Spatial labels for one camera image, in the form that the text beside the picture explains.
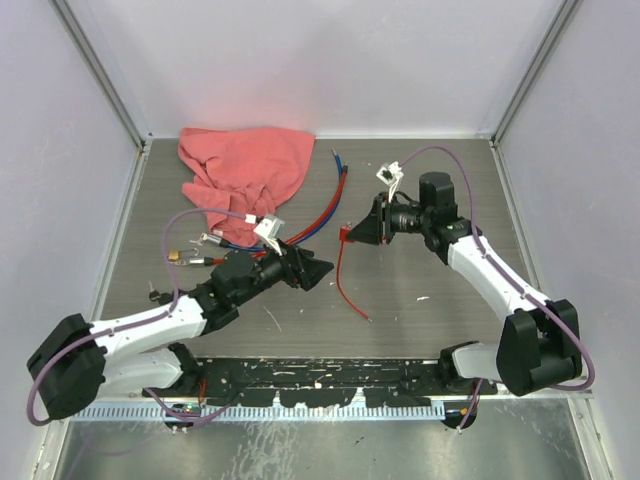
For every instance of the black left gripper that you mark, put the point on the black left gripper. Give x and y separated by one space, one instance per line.
300 267

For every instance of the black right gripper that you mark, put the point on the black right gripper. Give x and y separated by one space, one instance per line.
371 229

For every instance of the red cable padlock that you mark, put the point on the red cable padlock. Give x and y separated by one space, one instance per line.
340 271

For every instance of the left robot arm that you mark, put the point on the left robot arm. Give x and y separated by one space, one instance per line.
80 361

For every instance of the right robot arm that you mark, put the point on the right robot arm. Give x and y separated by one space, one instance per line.
537 348

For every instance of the pink cloth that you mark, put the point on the pink cloth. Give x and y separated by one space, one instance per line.
240 172

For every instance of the brass padlock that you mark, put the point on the brass padlock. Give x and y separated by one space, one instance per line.
182 257

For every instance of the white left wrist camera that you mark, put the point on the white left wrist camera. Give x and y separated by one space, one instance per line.
266 229

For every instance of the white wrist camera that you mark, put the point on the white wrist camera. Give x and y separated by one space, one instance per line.
391 176
266 229

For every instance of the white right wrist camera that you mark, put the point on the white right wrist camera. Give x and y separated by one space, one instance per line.
391 176

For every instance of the blue cable lock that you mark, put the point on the blue cable lock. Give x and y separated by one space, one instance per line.
312 229

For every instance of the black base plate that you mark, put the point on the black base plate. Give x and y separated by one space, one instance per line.
315 383

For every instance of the red cable lock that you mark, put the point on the red cable lock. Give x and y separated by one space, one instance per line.
210 261

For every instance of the slotted cable duct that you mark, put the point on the slotted cable duct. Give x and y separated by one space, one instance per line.
356 411

